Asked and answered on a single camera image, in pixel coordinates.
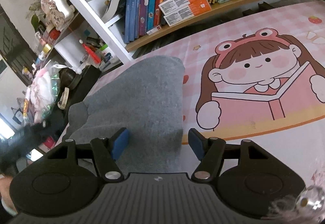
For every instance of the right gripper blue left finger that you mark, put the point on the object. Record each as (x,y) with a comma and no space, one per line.
(106,151)

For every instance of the yellow tape roll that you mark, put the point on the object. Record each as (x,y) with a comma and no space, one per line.
(47,48)

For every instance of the red tassel pendant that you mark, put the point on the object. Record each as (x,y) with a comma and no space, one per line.
(93,55)

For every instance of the red round jar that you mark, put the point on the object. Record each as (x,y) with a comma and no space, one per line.
(54,34)

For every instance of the fluffy crystal charm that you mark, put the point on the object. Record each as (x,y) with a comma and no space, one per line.
(307,207)

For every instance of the white jar green lid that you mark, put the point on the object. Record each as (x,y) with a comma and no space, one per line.
(108,55)

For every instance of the pink cartoon desk mat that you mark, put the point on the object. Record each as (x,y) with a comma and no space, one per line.
(260,77)

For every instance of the floral rabbit figurine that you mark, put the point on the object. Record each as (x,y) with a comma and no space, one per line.
(58,12)

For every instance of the orange white medicine box lower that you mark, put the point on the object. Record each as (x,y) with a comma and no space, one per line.
(189,11)

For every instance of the grey fleece garment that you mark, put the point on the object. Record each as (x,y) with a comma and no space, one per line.
(146,99)

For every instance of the pink wrapped flower bouquet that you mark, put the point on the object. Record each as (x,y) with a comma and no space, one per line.
(42,94)

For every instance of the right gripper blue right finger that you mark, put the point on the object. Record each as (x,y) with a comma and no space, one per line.
(209,151)

